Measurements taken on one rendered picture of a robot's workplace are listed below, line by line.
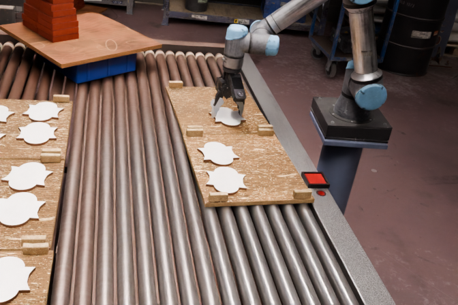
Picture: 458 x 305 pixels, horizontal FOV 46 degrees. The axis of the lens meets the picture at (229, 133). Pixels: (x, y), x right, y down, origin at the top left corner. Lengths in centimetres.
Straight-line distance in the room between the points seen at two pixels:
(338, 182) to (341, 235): 79
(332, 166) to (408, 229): 116
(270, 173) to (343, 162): 62
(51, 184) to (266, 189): 64
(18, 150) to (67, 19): 77
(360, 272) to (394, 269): 156
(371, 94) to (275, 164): 48
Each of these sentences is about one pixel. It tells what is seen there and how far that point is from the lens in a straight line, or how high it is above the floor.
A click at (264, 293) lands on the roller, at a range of 141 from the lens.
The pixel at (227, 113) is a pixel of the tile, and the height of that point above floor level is 95.
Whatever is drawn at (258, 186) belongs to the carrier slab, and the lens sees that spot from 173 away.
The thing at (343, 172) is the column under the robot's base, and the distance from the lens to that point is 239.
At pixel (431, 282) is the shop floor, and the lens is 312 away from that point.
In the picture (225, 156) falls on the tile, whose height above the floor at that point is 95.
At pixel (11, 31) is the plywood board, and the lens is 254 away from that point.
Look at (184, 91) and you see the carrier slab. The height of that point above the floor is 94.
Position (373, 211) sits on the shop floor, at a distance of 349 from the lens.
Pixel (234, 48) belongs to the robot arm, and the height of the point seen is 123.
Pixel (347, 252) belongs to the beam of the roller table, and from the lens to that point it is 159.
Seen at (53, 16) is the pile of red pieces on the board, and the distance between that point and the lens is 239.
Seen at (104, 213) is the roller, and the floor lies 92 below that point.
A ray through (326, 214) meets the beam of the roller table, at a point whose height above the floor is 91.
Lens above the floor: 188
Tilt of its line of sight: 28 degrees down
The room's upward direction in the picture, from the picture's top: 8 degrees clockwise
